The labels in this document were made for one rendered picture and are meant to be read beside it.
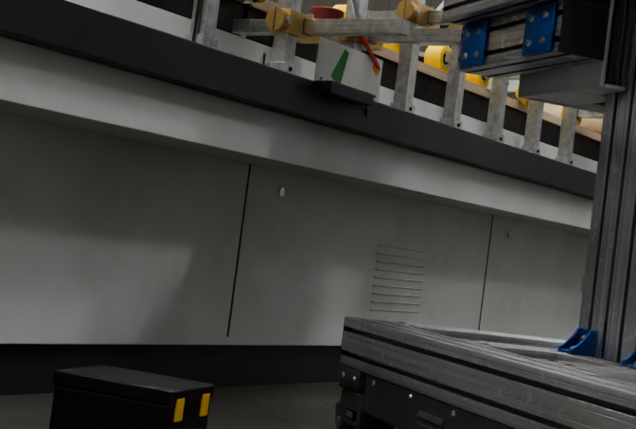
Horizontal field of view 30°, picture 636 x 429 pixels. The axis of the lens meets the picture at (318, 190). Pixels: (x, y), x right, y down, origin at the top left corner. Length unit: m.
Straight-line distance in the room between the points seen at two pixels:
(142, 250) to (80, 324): 0.21
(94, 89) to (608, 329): 0.96
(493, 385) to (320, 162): 1.01
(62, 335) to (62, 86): 0.56
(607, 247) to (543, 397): 0.49
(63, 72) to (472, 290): 2.01
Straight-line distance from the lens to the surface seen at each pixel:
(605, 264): 2.07
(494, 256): 3.86
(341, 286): 3.11
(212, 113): 2.33
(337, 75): 2.62
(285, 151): 2.52
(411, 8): 2.90
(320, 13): 2.79
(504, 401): 1.73
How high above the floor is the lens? 0.36
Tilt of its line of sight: 3 degrees up
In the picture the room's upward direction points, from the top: 7 degrees clockwise
